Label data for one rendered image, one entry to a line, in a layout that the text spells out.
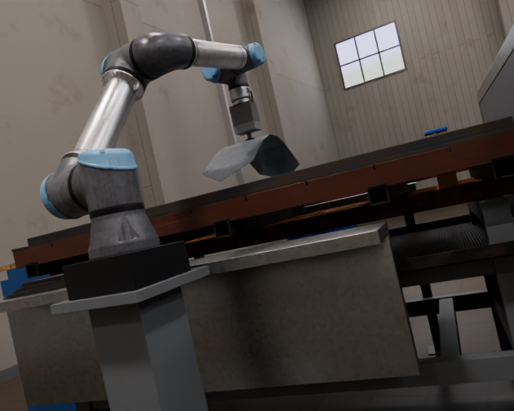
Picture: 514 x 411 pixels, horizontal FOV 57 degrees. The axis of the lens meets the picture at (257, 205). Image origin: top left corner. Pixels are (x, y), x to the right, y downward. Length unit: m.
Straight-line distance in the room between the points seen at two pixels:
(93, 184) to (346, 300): 0.67
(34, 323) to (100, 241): 0.81
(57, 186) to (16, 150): 3.18
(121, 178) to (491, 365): 1.00
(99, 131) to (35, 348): 0.86
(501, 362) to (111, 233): 0.98
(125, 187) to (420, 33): 10.82
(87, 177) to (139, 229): 0.15
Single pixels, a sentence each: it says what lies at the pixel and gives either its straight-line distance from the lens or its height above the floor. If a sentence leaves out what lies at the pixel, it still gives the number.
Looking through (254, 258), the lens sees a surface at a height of 0.67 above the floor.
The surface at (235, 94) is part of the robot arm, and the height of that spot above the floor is 1.20.
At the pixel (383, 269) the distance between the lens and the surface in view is 1.21.
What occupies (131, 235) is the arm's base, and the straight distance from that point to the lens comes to 1.01.
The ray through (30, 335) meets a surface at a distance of 1.81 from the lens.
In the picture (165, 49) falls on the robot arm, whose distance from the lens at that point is 1.31.
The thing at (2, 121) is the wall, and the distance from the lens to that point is 4.33.
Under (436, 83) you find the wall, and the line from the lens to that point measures 11.35.
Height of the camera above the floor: 0.77
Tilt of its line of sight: 1 degrees up
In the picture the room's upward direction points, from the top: 13 degrees counter-clockwise
